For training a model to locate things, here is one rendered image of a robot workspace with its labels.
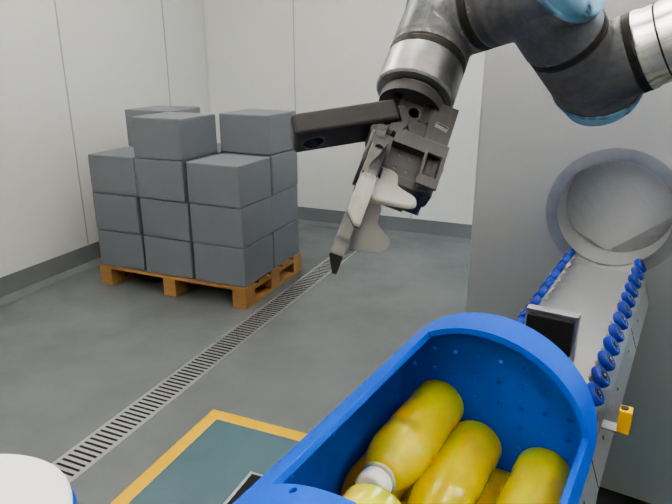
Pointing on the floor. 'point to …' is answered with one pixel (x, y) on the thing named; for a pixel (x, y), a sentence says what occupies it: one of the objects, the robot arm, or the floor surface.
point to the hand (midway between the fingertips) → (336, 251)
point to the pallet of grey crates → (200, 201)
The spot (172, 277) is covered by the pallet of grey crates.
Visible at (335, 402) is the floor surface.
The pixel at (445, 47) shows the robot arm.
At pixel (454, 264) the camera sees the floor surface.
